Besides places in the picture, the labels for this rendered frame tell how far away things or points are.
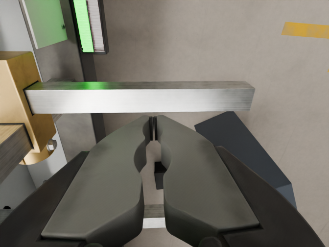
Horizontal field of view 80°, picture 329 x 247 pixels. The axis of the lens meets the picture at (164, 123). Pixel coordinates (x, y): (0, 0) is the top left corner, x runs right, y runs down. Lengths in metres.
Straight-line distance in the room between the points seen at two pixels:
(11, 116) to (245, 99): 0.27
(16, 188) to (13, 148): 0.42
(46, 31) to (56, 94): 0.11
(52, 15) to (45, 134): 0.17
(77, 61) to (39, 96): 0.15
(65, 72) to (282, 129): 1.34
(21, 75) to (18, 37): 0.26
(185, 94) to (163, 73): 0.88
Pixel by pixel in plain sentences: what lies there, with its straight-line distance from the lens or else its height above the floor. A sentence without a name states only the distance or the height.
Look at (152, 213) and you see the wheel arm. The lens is 0.41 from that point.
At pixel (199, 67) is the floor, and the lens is 1.13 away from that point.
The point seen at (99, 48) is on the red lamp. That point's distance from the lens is 0.39.
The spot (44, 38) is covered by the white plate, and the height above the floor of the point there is 0.78.
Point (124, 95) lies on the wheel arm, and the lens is 0.24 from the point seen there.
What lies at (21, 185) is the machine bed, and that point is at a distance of 0.69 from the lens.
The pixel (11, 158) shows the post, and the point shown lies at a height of 0.90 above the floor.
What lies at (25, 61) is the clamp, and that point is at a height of 0.84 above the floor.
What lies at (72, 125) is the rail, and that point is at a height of 0.70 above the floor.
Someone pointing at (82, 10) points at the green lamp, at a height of 0.70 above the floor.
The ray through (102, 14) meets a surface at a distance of 0.39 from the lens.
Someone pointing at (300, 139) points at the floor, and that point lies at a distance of 1.64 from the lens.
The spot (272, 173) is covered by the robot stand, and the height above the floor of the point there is 0.54.
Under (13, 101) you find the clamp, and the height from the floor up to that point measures 0.86.
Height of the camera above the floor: 1.07
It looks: 60 degrees down
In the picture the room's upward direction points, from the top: 174 degrees clockwise
